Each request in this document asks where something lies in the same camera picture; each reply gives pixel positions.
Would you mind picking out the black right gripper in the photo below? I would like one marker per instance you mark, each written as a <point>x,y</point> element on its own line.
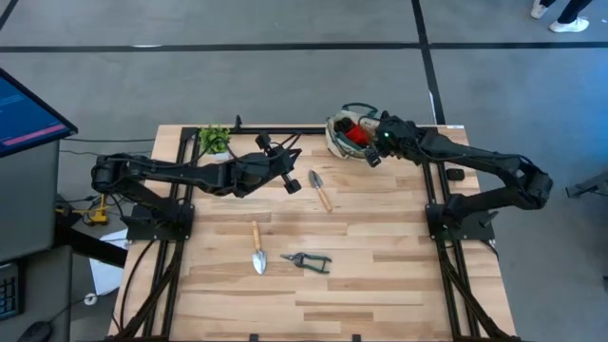
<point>394,140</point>

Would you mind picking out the black stand foot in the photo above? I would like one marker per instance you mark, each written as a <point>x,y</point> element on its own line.
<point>589,186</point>

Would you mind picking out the yellow clamp tool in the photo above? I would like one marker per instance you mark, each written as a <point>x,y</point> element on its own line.
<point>99,217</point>

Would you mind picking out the black desk leg beam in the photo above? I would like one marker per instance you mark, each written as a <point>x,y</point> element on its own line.
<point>95,247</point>

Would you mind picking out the black computer mouse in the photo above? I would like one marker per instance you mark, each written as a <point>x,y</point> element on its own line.
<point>35,331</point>

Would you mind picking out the green plant in white pot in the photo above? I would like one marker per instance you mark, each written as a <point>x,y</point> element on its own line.
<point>214,138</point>

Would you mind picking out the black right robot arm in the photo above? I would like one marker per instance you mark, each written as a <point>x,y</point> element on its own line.
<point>475,159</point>

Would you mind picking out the black keyboard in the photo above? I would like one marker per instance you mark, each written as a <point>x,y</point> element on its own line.
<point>8,292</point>

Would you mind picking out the beige gardening bag green trim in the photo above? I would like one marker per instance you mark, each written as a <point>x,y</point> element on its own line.
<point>335,145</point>

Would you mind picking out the white paper sheet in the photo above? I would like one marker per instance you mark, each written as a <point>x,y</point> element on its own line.
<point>107,275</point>

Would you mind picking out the blue-screen monitor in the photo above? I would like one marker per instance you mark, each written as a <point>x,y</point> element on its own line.
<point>24,116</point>

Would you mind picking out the red knit gardening glove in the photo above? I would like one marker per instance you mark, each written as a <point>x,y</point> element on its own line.
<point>356,135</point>

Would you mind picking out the person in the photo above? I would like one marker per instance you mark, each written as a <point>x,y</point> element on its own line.
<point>567,21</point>

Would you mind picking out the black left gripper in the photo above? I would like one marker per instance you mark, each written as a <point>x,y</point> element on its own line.
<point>266,171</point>

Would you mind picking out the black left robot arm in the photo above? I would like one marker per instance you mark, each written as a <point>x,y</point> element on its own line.
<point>142,168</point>

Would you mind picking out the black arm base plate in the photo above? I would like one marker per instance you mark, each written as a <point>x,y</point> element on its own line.
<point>470,233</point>
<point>142,230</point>

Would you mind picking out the black aluminium table frame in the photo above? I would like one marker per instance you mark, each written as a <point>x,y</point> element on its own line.
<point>285,130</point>

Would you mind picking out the small black puck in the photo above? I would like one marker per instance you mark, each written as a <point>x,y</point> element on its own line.
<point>455,174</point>

